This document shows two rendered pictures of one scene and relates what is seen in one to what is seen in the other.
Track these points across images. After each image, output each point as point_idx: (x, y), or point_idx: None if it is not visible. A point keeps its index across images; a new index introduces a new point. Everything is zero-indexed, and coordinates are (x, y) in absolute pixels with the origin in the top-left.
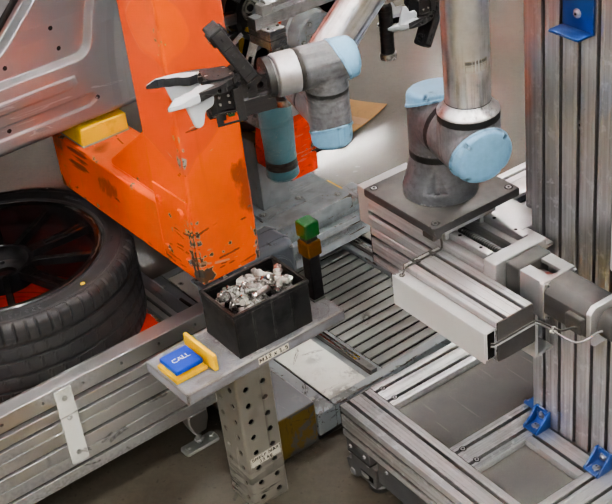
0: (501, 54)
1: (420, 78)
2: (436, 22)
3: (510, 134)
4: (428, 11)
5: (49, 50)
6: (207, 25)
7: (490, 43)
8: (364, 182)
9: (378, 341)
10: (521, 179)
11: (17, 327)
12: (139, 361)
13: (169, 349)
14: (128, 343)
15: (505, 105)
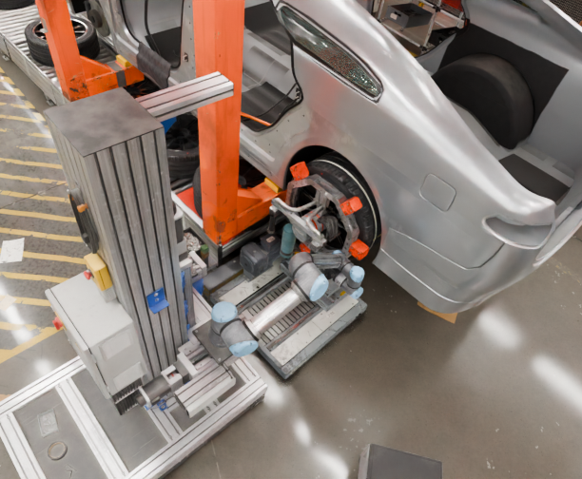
0: (525, 381)
1: (488, 339)
2: (327, 278)
3: (433, 379)
4: (323, 271)
5: (267, 149)
6: None
7: (537, 376)
8: (194, 252)
9: (254, 315)
10: (198, 307)
11: (195, 189)
12: (199, 228)
13: (184, 229)
14: (201, 222)
15: (464, 379)
